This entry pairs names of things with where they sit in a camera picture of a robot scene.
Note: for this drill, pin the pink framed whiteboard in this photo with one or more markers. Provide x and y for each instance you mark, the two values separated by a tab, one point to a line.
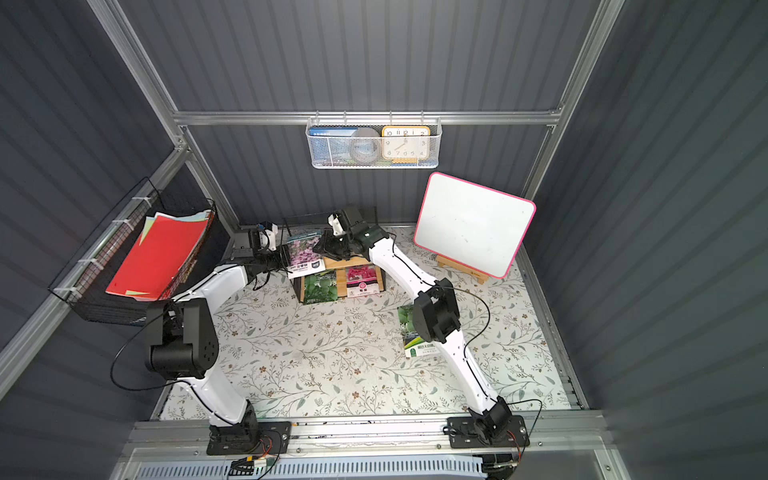
471	224

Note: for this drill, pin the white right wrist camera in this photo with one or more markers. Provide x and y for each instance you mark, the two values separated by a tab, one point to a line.
337	228

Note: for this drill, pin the blue box in basket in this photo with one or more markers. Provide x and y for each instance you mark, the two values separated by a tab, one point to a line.
329	146

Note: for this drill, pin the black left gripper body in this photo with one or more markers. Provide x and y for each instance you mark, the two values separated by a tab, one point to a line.
275	255

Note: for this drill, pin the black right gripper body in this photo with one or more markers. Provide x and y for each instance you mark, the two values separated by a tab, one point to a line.
335	242

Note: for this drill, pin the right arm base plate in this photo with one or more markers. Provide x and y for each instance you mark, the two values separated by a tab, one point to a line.
466	432

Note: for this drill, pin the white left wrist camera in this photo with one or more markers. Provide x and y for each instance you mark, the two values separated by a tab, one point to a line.
267	236

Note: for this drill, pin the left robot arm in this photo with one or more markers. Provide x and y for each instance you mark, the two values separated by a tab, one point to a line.
184	346

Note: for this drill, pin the pink flower seed bag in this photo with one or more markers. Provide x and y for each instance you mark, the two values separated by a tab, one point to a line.
362	281

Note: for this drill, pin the yellow square clock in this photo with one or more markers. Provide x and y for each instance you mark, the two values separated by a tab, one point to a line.
405	144

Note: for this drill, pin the white perforated cable tray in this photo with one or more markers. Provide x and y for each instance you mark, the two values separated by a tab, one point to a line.
375	467

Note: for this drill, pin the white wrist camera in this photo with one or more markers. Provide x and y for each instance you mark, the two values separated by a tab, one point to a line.
337	228
267	236

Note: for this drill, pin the black wire wall basket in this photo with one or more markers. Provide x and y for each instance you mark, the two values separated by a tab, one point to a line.
83	289

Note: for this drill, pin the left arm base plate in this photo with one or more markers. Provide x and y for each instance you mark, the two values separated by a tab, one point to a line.
251	437

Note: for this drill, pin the green plant seed bag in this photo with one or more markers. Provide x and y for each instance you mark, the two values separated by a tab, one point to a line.
414	345

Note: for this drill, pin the grey tape roll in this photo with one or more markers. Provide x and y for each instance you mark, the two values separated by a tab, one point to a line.
365	146

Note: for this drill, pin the wooden easel stand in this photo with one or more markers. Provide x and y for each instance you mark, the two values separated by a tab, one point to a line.
445	262

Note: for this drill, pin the dark green seed bag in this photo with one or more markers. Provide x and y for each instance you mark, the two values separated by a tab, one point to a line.
319	288

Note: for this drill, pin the purple flower seed bag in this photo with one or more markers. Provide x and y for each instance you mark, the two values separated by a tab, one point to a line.
303	260

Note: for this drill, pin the black wire wooden shelf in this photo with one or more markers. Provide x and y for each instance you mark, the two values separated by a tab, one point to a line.
318	222

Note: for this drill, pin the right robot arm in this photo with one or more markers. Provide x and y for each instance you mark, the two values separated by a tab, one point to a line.
436	314

